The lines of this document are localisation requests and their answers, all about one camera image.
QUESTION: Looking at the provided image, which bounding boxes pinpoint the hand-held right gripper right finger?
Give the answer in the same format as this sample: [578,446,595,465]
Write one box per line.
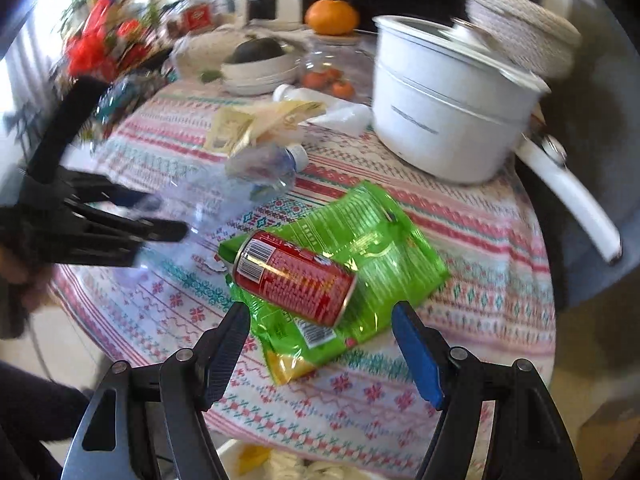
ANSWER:
[391,301,583,480]

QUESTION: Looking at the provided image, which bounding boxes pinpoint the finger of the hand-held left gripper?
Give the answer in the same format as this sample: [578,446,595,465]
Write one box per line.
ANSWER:
[22,75,113,186]
[60,170,190,268]

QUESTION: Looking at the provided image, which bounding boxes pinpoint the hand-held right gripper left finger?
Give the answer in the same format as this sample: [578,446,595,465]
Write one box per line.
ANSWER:
[60,301,251,480]

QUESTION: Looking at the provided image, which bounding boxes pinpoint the red soda can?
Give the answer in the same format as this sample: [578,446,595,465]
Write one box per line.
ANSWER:
[232,230,358,326]

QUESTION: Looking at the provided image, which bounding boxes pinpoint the yellow packet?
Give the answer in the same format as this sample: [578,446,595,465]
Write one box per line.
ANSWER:
[237,445,273,479]

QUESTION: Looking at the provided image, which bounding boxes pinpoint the clear plastic bottle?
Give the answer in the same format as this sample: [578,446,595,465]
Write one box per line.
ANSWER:
[117,142,311,286]

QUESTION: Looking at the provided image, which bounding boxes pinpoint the person's left hand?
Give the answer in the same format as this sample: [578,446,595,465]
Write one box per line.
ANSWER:
[0,247,53,311]

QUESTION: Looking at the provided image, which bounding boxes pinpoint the red bags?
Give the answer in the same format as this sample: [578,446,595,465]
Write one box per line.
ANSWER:
[65,0,151,78]

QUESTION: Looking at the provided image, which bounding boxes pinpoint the patterned tablecloth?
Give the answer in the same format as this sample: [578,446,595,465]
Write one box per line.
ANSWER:
[47,77,558,471]

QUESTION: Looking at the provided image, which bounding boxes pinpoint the green snack bag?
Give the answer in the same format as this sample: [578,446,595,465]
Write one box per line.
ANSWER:
[218,180,451,386]

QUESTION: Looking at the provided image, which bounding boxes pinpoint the pale yellow wrapper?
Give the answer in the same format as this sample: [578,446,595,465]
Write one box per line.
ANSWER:
[210,100,326,156]

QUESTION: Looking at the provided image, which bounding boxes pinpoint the cream floral cloth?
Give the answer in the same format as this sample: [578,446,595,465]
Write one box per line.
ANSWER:
[170,30,241,81]

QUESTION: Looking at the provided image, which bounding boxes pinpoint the red label jar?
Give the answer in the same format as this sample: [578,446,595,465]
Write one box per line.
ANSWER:
[180,2,216,33]

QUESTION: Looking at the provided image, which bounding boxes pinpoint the dark trouser leg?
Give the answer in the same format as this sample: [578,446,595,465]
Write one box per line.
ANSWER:
[0,360,96,480]

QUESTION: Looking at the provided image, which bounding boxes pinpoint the white ceramic dish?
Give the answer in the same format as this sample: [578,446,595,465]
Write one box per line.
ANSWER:
[200,35,301,96]

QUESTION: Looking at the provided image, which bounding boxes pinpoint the green squash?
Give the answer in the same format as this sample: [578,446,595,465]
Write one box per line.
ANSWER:
[232,37,286,64]

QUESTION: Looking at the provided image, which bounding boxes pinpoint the clear plastic bag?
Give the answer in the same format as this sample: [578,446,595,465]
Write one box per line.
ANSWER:
[305,102,373,138]

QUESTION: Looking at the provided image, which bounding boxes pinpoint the white electric pot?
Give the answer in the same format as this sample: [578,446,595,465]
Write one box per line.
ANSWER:
[372,14,623,263]

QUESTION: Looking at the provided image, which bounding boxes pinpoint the glass jar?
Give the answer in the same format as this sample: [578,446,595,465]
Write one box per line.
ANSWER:
[295,30,376,101]

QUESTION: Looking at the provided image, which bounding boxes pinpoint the large orange fruit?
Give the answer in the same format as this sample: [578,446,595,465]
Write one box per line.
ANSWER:
[305,0,360,36]

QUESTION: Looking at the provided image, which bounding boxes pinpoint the white pot lid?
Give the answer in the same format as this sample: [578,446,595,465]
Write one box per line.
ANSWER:
[375,14,551,96]

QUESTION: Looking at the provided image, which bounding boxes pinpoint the white woven basket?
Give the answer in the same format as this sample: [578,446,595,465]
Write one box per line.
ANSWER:
[462,0,583,78]

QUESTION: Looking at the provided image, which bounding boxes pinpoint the black wire rack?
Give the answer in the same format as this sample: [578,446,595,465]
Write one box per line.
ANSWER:
[50,0,176,141]

